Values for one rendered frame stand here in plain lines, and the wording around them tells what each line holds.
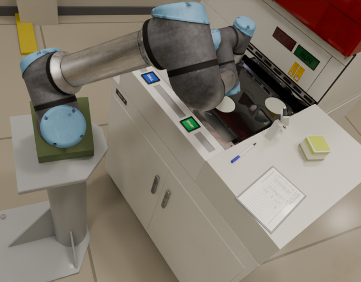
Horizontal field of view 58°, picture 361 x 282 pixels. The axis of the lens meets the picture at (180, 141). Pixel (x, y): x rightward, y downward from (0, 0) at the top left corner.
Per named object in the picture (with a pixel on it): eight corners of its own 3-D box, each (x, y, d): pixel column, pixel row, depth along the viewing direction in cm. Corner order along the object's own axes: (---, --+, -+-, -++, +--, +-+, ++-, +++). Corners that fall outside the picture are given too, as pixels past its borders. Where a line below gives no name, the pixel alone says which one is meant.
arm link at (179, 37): (24, 114, 90) (209, 67, 66) (5, 59, 87) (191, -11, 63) (56, 106, 100) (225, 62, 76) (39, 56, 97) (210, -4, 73)
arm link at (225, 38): (217, 64, 104) (242, 57, 109) (209, 28, 101) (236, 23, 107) (203, 67, 110) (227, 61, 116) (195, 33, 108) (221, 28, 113)
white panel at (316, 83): (196, 23, 184) (219, -51, 154) (302, 124, 152) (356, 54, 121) (193, 24, 183) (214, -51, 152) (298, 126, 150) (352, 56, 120)
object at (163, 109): (137, 79, 146) (141, 53, 135) (213, 172, 124) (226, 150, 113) (118, 84, 141) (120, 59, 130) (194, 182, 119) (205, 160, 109)
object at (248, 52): (238, 61, 167) (245, 45, 159) (300, 120, 149) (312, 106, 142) (236, 61, 166) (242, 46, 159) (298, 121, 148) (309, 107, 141)
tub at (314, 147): (313, 145, 124) (323, 134, 118) (322, 162, 119) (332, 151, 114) (296, 146, 122) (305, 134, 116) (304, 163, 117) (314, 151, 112)
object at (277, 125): (273, 129, 124) (290, 105, 114) (280, 136, 123) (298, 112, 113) (262, 135, 121) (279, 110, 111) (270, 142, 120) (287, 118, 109)
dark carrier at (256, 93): (243, 63, 158) (243, 62, 158) (294, 111, 145) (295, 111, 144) (188, 82, 141) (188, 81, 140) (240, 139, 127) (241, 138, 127)
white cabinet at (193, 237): (181, 139, 238) (215, 46, 176) (272, 251, 200) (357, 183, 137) (101, 175, 206) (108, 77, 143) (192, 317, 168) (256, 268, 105)
